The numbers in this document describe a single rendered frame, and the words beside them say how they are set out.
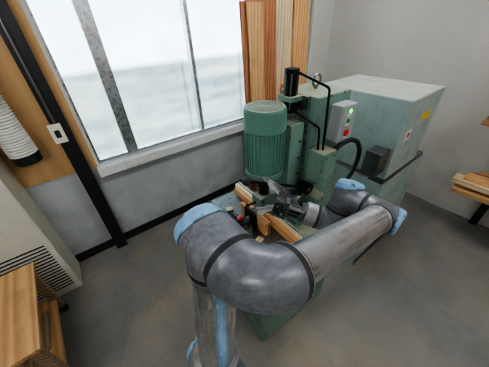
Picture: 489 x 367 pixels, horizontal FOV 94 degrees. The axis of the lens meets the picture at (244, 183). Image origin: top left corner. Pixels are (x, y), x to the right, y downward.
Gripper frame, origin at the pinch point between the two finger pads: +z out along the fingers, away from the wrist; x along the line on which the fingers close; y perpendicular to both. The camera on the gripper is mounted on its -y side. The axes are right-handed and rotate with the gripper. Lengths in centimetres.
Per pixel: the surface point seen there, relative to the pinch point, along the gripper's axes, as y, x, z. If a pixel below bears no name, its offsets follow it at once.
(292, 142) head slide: -16.8, -21.2, -7.4
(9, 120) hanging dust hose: -15, 16, 150
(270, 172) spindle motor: -9.2, -7.4, -2.6
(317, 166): -18.3, -14.2, -21.3
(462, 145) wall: -179, -42, -164
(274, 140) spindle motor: -5.9, -21.2, -0.4
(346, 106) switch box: -20, -41, -23
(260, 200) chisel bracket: -16.2, 10.1, -2.4
